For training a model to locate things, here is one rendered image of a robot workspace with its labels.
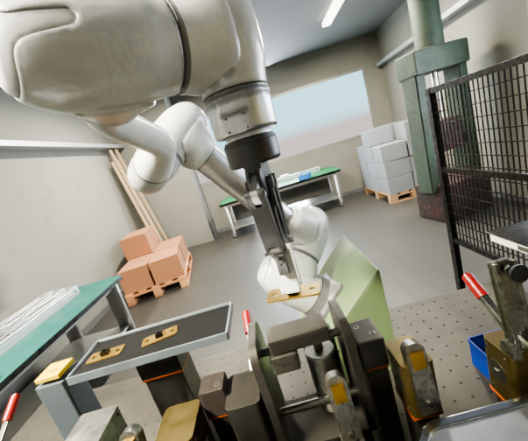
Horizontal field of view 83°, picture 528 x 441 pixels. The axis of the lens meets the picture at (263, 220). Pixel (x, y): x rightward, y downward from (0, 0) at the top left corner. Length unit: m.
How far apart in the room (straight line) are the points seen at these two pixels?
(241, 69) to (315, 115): 6.39
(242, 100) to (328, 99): 6.49
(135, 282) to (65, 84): 4.29
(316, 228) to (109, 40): 0.94
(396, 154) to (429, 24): 1.94
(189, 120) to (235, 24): 0.58
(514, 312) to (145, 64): 0.66
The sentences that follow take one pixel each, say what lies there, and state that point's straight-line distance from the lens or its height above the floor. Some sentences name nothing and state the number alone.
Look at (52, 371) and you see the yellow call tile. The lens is 0.93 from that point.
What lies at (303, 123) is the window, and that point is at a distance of 6.72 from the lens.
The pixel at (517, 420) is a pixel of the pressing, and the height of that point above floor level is 1.00.
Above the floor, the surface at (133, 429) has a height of 1.11.
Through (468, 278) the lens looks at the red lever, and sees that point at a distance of 0.74.
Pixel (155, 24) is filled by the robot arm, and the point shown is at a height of 1.65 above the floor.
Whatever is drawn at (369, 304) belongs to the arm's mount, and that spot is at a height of 0.96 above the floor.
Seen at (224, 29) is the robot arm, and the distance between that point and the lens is 0.40.
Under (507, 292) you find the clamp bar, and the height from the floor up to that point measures 1.16.
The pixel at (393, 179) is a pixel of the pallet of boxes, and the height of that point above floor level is 0.40.
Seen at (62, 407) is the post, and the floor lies 1.08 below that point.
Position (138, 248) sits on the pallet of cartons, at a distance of 5.06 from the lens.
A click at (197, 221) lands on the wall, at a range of 6.42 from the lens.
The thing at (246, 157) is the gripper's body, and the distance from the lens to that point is 0.39.
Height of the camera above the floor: 1.51
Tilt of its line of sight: 13 degrees down
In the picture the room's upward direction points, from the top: 17 degrees counter-clockwise
